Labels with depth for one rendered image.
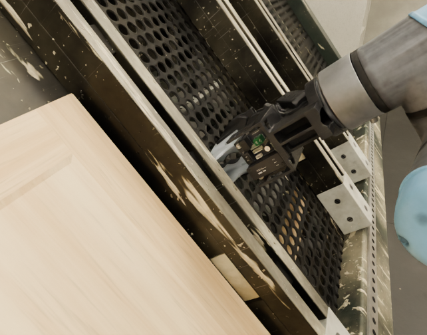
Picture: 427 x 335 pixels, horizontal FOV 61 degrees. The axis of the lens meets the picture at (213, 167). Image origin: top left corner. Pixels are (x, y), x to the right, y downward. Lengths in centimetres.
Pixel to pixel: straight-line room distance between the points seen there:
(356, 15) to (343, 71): 352
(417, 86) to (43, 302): 38
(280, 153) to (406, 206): 18
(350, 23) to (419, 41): 355
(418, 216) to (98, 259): 27
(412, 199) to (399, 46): 17
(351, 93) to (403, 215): 16
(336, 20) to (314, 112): 357
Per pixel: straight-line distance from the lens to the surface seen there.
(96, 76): 43
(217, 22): 80
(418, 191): 27
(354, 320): 74
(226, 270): 50
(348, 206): 89
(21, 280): 34
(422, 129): 41
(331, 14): 395
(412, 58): 39
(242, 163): 51
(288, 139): 41
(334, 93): 40
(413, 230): 28
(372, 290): 81
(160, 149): 42
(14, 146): 38
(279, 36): 101
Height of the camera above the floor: 146
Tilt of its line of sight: 30 degrees down
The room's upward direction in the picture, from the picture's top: straight up
